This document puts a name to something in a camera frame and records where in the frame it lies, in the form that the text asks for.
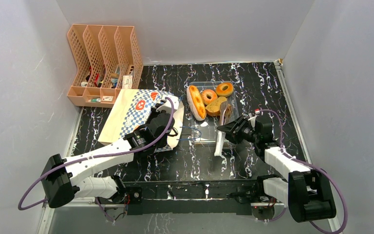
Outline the fake crusted bread slice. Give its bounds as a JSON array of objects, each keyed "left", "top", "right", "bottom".
[{"left": 206, "top": 97, "right": 227, "bottom": 117}]

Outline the blue checkered paper bag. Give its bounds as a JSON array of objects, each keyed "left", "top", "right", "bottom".
[{"left": 98, "top": 89, "right": 185, "bottom": 145}]

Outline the fake long baguette roll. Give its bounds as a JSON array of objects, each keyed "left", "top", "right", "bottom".
[{"left": 187, "top": 85, "right": 206, "bottom": 121}]

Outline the orange fake donut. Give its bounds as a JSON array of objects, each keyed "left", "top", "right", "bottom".
[{"left": 215, "top": 82, "right": 234, "bottom": 98}]

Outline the fake herb bread slice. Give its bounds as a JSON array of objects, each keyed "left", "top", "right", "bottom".
[{"left": 224, "top": 104, "right": 232, "bottom": 120}]

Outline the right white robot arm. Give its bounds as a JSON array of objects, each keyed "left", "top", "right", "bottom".
[{"left": 217, "top": 116, "right": 337, "bottom": 222}]

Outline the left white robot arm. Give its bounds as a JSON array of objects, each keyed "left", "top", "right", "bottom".
[{"left": 41, "top": 98, "right": 178, "bottom": 208}]

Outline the clear plastic tray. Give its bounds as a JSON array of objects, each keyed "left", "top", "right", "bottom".
[{"left": 189, "top": 80, "right": 240, "bottom": 147}]

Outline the white stapler box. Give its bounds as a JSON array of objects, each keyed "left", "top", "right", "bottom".
[{"left": 121, "top": 75, "right": 133, "bottom": 89}]

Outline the small white card box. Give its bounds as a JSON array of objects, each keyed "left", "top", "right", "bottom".
[{"left": 102, "top": 96, "right": 114, "bottom": 102}]

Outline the green white glue tube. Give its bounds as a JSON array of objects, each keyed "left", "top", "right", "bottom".
[{"left": 90, "top": 98, "right": 101, "bottom": 103}]

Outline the red small box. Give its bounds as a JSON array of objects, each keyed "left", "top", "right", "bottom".
[{"left": 93, "top": 73, "right": 100, "bottom": 87}]

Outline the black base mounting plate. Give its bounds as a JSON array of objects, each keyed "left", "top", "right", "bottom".
[{"left": 124, "top": 179, "right": 260, "bottom": 215}]

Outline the peach plastic file organizer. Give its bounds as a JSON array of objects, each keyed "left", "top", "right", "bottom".
[{"left": 67, "top": 24, "right": 144, "bottom": 108}]

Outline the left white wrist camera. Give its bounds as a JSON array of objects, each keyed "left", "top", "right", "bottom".
[{"left": 155, "top": 99, "right": 179, "bottom": 114}]

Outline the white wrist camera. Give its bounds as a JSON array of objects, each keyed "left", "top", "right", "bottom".
[
  {"left": 155, "top": 99, "right": 179, "bottom": 114},
  {"left": 248, "top": 109, "right": 261, "bottom": 128}
]

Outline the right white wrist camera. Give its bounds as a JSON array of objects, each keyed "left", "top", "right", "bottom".
[{"left": 248, "top": 109, "right": 261, "bottom": 128}]

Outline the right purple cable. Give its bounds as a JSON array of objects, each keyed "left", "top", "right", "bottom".
[{"left": 255, "top": 109, "right": 349, "bottom": 234}]

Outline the purple cable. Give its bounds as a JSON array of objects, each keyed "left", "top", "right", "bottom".
[
  {"left": 255, "top": 109, "right": 349, "bottom": 234},
  {"left": 18, "top": 97, "right": 175, "bottom": 211}
]

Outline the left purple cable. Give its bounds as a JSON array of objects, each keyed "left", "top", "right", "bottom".
[{"left": 18, "top": 97, "right": 175, "bottom": 211}]

